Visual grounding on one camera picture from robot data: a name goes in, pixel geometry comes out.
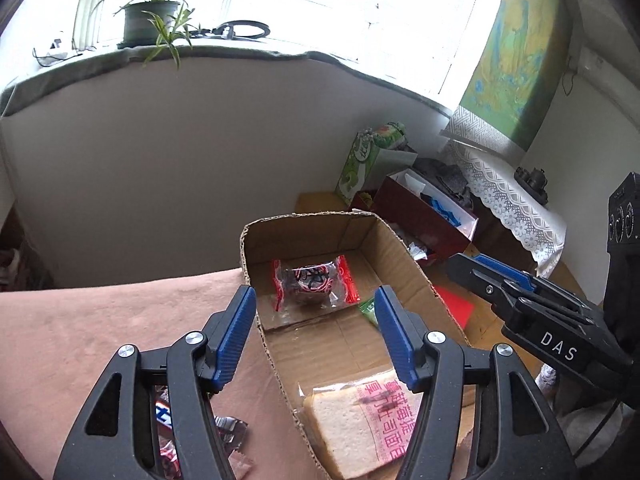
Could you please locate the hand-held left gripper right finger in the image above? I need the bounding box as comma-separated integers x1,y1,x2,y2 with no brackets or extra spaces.
374,285,583,480

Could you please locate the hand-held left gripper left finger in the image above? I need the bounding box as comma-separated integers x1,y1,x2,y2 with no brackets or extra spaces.
52,285,258,480

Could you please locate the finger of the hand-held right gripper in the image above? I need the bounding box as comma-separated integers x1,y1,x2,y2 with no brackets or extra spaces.
472,254,592,312
446,254,601,332

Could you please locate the green snack packet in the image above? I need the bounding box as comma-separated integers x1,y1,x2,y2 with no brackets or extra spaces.
359,297,383,329

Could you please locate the brown cardboard box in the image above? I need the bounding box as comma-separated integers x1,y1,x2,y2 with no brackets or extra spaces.
240,211,476,480

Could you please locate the sliced bread packet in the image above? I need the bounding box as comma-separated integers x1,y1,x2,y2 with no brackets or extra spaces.
297,365,417,480

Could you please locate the red-edged chocolate cake packet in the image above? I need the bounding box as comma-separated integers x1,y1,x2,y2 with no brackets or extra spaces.
271,255,361,313

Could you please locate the brown chocolate bar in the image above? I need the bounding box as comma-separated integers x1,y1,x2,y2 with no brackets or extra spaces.
150,395,249,480

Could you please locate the red paper sheet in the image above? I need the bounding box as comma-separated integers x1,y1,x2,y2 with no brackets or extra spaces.
432,284,477,329

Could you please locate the white lace tablecloth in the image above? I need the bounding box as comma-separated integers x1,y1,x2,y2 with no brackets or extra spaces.
445,142,568,278

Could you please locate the blue plastic item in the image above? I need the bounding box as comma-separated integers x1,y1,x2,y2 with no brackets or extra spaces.
422,192,473,229

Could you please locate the dark red box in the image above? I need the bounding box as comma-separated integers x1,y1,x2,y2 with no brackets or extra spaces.
350,167,478,268

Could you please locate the dark teapot set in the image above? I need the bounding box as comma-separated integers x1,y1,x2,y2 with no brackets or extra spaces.
515,165,551,202

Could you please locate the grey cloth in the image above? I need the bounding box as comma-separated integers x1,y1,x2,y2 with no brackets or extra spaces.
415,157,472,201

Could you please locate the pink snack packet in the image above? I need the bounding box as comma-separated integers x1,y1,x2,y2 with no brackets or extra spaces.
227,452,257,480

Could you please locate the green printed carton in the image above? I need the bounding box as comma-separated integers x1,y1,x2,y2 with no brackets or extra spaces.
335,122,418,207

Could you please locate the white window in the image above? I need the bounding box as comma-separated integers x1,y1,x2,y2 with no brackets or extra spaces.
75,0,501,106

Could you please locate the potted spider plant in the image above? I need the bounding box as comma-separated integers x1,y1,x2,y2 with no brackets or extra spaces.
92,0,208,68

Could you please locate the white power strip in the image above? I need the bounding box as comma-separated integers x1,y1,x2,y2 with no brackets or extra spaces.
32,37,83,67

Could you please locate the green wall scroll painting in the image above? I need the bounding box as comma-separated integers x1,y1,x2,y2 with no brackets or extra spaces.
440,0,573,153

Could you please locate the black looped cable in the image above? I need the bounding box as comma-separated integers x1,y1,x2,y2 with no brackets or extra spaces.
200,20,273,41

